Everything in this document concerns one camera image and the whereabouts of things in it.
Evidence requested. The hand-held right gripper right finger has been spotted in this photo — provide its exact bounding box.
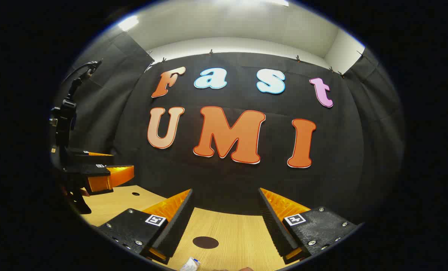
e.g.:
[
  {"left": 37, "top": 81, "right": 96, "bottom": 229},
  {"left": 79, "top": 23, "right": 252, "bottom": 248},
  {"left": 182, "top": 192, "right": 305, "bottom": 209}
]
[{"left": 258, "top": 187, "right": 361, "bottom": 265}]

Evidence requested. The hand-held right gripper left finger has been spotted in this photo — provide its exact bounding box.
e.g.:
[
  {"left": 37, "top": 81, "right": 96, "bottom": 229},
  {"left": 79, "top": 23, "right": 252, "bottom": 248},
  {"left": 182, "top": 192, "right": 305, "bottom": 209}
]
[{"left": 97, "top": 188, "right": 194, "bottom": 265}]

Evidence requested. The dark brown round coaster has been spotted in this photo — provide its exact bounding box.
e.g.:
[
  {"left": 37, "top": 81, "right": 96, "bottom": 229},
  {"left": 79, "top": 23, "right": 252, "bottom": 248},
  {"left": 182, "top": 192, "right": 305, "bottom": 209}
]
[{"left": 193, "top": 236, "right": 219, "bottom": 249}]

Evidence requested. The white toothpaste tube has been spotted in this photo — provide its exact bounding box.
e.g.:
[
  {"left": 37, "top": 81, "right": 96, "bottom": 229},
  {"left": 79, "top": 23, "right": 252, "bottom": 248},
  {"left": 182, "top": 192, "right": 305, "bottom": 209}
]
[{"left": 179, "top": 257, "right": 201, "bottom": 271}]

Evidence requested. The wooden desktop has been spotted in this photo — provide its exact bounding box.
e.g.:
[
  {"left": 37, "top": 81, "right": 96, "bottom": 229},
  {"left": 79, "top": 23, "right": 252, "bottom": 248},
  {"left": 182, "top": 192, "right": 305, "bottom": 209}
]
[{"left": 80, "top": 185, "right": 300, "bottom": 271}]

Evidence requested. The plain black side curtain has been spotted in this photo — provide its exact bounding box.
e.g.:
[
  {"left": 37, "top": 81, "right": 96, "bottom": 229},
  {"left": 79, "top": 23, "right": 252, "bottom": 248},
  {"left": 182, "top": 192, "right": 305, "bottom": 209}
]
[
  {"left": 53, "top": 32, "right": 155, "bottom": 155},
  {"left": 342, "top": 47, "right": 405, "bottom": 223}
]

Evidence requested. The black backdrop cloth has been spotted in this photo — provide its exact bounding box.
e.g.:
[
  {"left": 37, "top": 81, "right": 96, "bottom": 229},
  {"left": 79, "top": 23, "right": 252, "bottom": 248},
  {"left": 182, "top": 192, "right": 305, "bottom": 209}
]
[{"left": 113, "top": 52, "right": 363, "bottom": 223}]

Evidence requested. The ceiling light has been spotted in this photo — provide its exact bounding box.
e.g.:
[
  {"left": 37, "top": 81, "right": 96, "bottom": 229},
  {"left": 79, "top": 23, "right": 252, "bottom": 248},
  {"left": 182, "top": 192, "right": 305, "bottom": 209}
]
[{"left": 118, "top": 15, "right": 140, "bottom": 32}]

